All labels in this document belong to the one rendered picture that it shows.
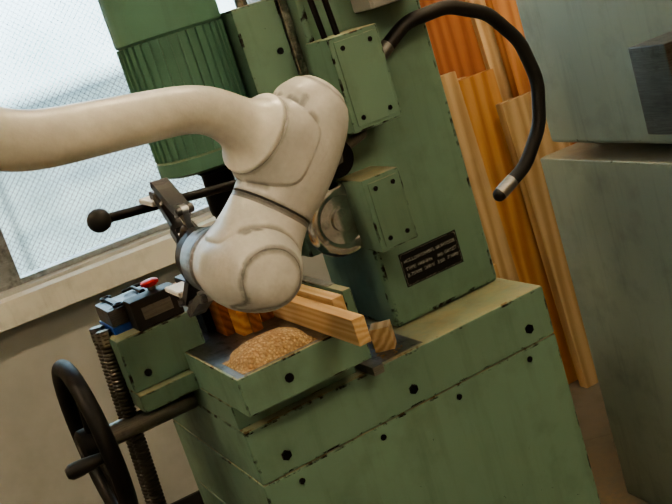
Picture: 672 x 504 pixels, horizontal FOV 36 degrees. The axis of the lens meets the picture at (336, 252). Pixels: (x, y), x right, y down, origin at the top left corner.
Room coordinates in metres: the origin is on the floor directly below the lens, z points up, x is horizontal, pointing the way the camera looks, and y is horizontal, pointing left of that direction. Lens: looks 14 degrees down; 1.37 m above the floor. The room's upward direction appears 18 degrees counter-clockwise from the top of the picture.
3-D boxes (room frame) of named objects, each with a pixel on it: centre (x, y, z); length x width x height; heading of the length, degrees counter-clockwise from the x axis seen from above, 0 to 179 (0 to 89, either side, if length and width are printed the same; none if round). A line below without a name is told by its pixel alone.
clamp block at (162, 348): (1.64, 0.33, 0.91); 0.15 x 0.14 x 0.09; 24
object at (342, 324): (1.61, 0.11, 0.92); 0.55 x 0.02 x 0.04; 24
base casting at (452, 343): (1.74, 0.04, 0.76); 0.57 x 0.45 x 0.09; 114
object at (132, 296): (1.63, 0.33, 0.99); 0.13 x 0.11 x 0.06; 24
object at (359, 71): (1.64, -0.11, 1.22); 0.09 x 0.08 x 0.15; 114
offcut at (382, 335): (1.59, -0.03, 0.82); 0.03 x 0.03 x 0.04; 78
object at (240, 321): (1.66, 0.21, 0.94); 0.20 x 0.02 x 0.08; 24
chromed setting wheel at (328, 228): (1.63, -0.02, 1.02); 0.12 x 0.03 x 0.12; 114
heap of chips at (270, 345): (1.45, 0.14, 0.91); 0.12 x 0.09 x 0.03; 114
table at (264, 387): (1.67, 0.26, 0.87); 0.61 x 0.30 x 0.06; 24
